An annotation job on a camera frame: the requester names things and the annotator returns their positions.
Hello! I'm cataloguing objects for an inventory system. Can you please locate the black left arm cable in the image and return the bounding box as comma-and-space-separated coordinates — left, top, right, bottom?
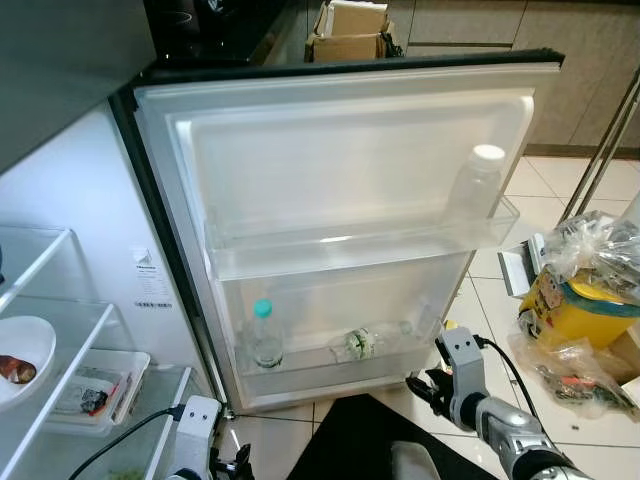
66, 404, 187, 480

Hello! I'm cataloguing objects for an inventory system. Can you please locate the steel tube handle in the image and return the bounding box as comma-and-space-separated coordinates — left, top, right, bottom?
566, 70, 640, 219

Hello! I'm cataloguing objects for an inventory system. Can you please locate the clear bottle teal cap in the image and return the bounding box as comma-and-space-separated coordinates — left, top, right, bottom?
244, 298, 286, 372

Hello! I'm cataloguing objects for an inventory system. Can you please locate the robot right leg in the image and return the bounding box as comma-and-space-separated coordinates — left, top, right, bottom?
387, 440, 442, 480

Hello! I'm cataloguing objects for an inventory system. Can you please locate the white fridge info sticker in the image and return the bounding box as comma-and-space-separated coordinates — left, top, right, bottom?
128, 247, 174, 310

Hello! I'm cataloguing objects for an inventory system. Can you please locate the large open cardboard box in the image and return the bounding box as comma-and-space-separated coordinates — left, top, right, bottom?
305, 0, 403, 64

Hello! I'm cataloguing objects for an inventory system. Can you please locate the grey kitchen cabinet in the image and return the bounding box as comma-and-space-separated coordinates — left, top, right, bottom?
385, 0, 640, 159

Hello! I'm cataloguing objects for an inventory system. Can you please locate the clear fridge door shelf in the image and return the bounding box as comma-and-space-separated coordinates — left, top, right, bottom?
232, 300, 453, 386
204, 196, 522, 283

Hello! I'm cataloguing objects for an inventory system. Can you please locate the silver two-door fridge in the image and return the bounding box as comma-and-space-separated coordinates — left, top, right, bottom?
0, 0, 567, 480

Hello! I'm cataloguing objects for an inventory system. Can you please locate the brown food piece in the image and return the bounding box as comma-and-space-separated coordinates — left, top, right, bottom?
0, 354, 39, 386

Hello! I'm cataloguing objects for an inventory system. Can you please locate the clear bottle white cap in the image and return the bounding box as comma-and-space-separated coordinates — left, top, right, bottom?
446, 144, 509, 227

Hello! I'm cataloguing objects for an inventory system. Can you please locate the white bowl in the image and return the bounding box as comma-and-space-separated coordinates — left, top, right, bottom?
0, 316, 58, 412

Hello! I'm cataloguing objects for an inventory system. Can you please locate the black strap bundle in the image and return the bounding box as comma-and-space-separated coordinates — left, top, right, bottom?
378, 25, 404, 58

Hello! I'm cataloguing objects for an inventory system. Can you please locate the silver fridge door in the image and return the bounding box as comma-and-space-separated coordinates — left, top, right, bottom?
110, 50, 567, 417

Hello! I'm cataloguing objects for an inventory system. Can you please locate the plastic bag with yellow tub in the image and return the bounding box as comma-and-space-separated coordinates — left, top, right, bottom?
515, 213, 640, 351

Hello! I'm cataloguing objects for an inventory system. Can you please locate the plastic bag of food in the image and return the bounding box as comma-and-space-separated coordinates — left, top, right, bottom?
507, 333, 640, 418

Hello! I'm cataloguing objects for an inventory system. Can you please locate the small grey box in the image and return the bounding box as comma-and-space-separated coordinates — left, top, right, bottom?
497, 238, 548, 299

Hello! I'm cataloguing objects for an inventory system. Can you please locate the black kitchen counter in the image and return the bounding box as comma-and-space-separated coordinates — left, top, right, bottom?
143, 0, 306, 69

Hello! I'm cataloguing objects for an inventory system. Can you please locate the clear water bottle green label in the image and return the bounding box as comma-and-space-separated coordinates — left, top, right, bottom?
329, 321, 417, 364

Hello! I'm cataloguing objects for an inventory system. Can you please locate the clear plastic food tray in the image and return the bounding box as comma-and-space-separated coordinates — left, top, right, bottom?
44, 347, 152, 437

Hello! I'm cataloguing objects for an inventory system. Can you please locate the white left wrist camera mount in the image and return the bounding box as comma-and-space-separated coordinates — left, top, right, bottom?
168, 395, 224, 480

